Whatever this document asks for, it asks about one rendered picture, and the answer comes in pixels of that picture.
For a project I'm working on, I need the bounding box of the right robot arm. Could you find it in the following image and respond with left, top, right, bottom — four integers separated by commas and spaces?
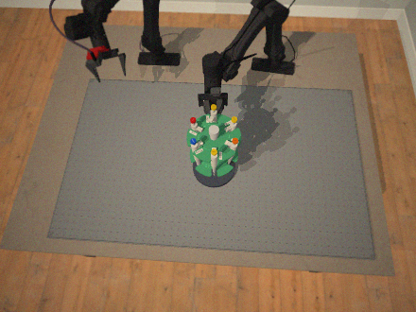
64, 0, 181, 68

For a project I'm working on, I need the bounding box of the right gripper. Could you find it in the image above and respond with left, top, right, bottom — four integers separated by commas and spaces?
85, 35, 126, 82

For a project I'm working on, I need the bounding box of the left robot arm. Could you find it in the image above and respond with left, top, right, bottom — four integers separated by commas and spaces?
202, 0, 295, 84

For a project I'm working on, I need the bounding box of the white pipette with blue button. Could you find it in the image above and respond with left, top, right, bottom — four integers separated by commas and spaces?
190, 138, 203, 165

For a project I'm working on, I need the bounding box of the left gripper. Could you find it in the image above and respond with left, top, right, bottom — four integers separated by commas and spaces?
198, 80, 228, 116

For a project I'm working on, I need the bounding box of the white pipette with yellow button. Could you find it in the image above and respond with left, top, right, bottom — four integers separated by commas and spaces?
225, 116, 237, 132
211, 147, 217, 176

